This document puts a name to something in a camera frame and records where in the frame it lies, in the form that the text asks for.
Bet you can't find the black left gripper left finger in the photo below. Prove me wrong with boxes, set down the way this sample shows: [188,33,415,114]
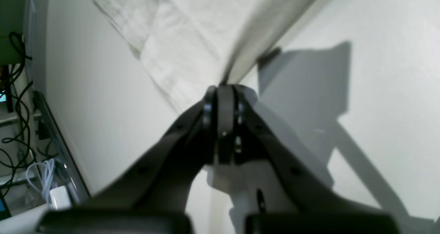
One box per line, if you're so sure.
[36,86,217,234]

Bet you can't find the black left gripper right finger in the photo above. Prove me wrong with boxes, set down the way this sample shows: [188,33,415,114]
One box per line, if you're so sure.
[217,84,400,234]

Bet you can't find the light grey T-shirt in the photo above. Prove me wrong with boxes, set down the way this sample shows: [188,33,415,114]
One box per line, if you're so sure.
[91,0,314,112]

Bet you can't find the white power adapter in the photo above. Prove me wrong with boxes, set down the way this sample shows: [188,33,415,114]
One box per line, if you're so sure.
[49,186,72,211]

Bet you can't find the white coiled cable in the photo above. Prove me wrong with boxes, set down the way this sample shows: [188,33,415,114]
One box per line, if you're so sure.
[26,158,59,203]

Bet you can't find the black cable bundle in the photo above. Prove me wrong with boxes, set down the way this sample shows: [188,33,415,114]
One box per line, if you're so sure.
[0,31,35,197]

